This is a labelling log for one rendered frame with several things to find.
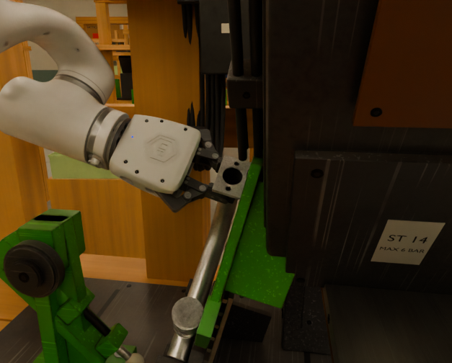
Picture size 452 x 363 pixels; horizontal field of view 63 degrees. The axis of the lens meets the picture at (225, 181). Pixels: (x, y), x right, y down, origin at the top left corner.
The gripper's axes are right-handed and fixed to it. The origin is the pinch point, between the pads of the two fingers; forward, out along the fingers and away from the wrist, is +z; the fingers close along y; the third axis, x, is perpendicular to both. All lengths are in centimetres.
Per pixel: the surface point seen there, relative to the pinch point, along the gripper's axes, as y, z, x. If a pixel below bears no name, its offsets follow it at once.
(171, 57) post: 25.6, -18.0, 10.4
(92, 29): 617, -473, 730
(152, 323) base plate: -19.5, -4.0, 29.2
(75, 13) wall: 634, -526, 712
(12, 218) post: -8, -45, 45
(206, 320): -18.1, 3.3, -3.2
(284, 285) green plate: -12.0, 10.2, -5.3
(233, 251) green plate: -11.0, 3.5, -7.7
